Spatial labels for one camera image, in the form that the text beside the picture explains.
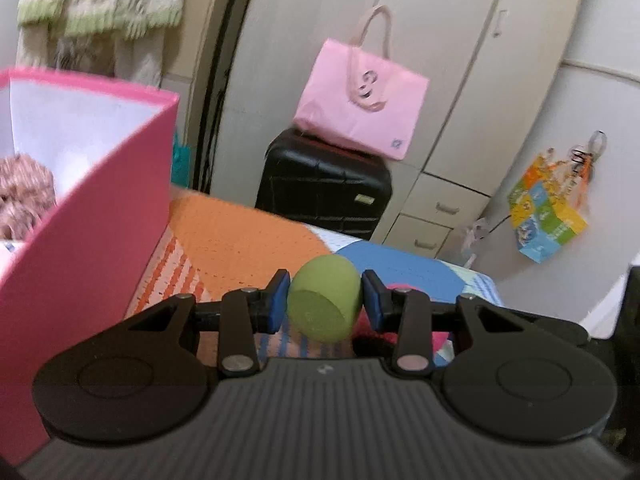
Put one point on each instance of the green makeup sponge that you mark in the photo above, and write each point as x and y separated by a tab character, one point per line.
322	300

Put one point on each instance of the pink tote bag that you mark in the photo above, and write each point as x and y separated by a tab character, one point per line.
360	95

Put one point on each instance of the black suitcase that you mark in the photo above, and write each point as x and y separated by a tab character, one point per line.
320	185

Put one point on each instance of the beige tall cabinet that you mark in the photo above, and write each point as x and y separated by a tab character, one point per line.
200	10

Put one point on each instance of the teal paper bag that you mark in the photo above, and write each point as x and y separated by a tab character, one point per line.
181	160

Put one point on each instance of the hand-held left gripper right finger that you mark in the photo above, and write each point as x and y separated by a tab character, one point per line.
371	302

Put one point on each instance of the pink cardboard box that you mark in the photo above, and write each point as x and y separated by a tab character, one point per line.
90	260

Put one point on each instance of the colourful hanging gift bag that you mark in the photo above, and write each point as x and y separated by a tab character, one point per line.
545	225

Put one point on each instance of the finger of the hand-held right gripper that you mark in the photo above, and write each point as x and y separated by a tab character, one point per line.
632	310

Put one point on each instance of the fluffy cream pajama pants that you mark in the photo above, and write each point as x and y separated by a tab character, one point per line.
135	60

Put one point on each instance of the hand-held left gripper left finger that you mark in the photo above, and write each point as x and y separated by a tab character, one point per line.
274	302

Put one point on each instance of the grey wardrobe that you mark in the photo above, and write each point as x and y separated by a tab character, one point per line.
475	60

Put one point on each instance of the patchwork tablecloth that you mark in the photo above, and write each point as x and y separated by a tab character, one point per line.
240	240

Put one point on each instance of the black clothes rack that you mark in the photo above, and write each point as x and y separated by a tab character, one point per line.
215	110

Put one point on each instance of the pink floral scrunchie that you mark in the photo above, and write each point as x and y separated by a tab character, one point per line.
25	195

